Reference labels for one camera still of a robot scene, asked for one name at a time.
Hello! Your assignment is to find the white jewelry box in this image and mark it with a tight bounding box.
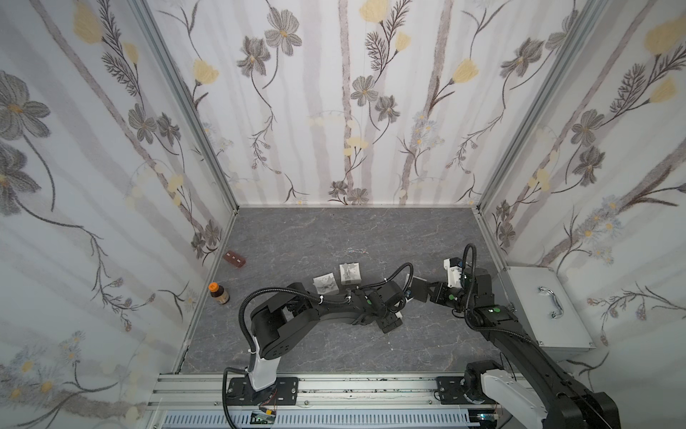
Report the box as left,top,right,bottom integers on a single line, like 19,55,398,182
339,263,362,286
313,273,340,295

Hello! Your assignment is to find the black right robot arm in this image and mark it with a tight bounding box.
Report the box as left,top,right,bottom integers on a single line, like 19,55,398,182
428,270,621,428

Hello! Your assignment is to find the small brown red box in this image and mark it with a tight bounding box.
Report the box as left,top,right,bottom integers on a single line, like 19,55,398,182
223,250,246,268

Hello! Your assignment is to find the silver metal case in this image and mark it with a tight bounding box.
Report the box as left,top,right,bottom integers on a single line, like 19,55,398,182
498,266,595,362

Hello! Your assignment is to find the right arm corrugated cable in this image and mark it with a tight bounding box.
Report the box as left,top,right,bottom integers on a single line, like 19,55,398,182
462,243,479,301

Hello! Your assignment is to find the brown bottle orange cap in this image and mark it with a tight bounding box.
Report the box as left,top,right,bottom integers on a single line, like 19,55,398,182
208,282,230,305

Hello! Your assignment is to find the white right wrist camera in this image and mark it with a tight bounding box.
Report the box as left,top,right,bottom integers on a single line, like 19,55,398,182
443,257,464,289

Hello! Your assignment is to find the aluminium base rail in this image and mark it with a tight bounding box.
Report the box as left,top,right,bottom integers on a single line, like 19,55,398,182
144,373,522,428

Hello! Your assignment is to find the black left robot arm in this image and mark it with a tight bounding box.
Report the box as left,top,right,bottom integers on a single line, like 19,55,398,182
239,280,407,393

